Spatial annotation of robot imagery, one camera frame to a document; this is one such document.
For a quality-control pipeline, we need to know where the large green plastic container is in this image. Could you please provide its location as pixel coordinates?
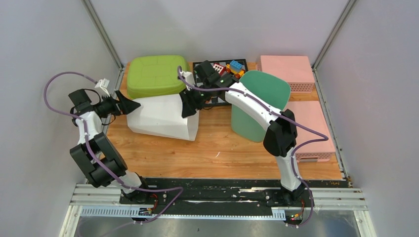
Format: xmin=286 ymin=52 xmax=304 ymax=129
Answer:
xmin=126 ymin=55 xmax=189 ymax=99

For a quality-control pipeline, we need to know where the pink perforated plastic basket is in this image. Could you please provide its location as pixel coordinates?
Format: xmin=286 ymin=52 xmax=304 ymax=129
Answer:
xmin=285 ymin=100 xmax=337 ymax=163

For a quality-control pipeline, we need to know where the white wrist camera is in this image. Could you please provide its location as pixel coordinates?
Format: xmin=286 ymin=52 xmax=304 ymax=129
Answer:
xmin=181 ymin=71 xmax=195 ymax=90
xmin=94 ymin=78 xmax=111 ymax=97

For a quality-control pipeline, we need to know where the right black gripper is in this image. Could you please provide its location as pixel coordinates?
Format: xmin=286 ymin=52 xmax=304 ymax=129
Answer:
xmin=179 ymin=83 xmax=211 ymax=119

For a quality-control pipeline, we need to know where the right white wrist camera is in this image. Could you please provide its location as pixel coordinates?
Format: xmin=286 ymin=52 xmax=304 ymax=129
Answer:
xmin=181 ymin=71 xmax=195 ymax=90

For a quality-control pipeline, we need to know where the red window toy brick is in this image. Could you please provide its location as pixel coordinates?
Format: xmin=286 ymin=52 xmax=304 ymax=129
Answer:
xmin=212 ymin=63 xmax=226 ymax=76

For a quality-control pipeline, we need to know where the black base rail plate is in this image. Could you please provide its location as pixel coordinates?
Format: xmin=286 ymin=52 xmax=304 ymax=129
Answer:
xmin=119 ymin=178 xmax=314 ymax=217

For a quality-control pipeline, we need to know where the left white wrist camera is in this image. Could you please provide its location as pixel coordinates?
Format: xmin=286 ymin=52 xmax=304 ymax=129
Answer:
xmin=94 ymin=78 xmax=111 ymax=97

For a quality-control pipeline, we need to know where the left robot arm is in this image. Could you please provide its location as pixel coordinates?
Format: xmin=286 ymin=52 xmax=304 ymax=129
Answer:
xmin=69 ymin=89 xmax=151 ymax=204

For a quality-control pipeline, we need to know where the green bin with white liner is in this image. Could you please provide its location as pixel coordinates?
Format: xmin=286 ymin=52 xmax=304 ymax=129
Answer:
xmin=231 ymin=70 xmax=291 ymax=143

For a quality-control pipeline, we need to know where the white plastic bin liner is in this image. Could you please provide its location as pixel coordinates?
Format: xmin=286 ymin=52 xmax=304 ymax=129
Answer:
xmin=126 ymin=94 xmax=199 ymax=141

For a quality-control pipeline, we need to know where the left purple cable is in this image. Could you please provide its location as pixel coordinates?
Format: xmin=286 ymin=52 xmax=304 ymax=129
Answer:
xmin=43 ymin=71 xmax=184 ymax=226

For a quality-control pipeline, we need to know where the blue yellow toy car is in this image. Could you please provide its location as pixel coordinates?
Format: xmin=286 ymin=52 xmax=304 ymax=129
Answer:
xmin=226 ymin=60 xmax=246 ymax=79

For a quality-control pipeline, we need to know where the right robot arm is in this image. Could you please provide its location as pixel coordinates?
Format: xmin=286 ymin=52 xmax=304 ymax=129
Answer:
xmin=177 ymin=61 xmax=313 ymax=206

